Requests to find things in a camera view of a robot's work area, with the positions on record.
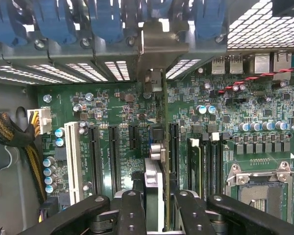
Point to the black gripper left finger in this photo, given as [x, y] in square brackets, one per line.
[133, 215]

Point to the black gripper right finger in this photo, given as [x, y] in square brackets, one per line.
[193, 215]

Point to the black RAM slot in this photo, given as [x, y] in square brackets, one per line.
[213, 169]
[219, 169]
[205, 169]

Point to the long black expansion slot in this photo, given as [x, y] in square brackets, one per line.
[174, 147]
[114, 159]
[95, 159]

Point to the CPU socket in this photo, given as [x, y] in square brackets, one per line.
[259, 195]

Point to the short black expansion slot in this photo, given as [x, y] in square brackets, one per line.
[133, 137]

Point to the blue expansion slot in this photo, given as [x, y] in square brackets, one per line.
[151, 134]

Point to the white expansion slot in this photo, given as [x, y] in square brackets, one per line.
[72, 159]

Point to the green motherboard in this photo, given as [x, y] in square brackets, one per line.
[235, 115]

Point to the white power connector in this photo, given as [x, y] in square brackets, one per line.
[42, 117]

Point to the black and silver PC case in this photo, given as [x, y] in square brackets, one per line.
[9, 98]

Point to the blue card retention clip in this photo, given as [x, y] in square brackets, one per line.
[54, 22]
[105, 22]
[209, 19]
[7, 22]

